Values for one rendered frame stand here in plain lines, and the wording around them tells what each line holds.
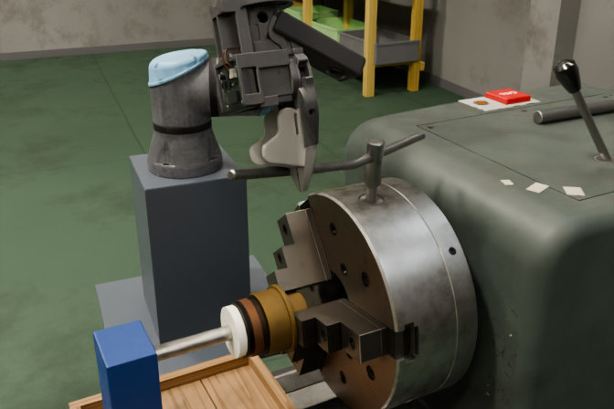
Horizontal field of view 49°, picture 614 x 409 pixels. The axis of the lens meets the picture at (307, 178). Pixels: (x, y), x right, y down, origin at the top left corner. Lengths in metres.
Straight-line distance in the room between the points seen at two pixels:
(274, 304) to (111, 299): 0.81
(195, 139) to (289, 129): 0.64
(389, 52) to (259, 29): 5.32
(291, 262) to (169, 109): 0.50
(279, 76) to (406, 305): 0.32
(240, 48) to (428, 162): 0.41
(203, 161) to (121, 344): 0.57
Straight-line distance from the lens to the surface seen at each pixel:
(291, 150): 0.71
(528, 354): 0.92
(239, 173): 0.70
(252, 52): 0.71
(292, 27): 0.73
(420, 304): 0.85
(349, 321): 0.87
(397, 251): 0.85
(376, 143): 0.86
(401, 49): 6.09
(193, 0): 8.31
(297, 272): 0.94
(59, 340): 2.92
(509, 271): 0.89
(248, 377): 1.15
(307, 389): 1.16
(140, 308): 1.61
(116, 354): 0.85
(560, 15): 5.01
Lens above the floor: 1.60
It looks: 22 degrees down
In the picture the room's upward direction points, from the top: straight up
